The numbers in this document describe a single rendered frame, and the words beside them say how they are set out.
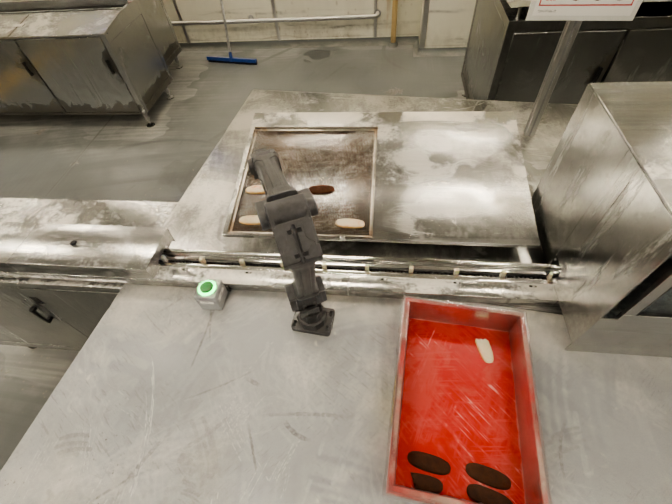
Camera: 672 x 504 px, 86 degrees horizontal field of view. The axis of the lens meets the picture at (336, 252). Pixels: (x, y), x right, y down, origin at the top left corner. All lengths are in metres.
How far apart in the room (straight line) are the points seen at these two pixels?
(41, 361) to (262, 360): 1.71
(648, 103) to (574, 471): 0.88
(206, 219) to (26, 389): 1.48
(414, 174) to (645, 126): 0.65
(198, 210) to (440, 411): 1.12
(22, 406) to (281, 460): 1.76
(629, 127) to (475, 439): 0.80
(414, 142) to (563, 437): 1.03
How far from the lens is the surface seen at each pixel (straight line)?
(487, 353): 1.11
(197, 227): 1.48
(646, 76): 3.03
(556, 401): 1.14
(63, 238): 1.57
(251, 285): 1.18
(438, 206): 1.29
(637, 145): 1.02
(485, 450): 1.04
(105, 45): 3.61
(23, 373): 2.65
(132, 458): 1.16
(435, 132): 1.51
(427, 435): 1.02
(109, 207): 1.76
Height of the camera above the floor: 1.81
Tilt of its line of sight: 52 degrees down
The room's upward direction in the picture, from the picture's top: 6 degrees counter-clockwise
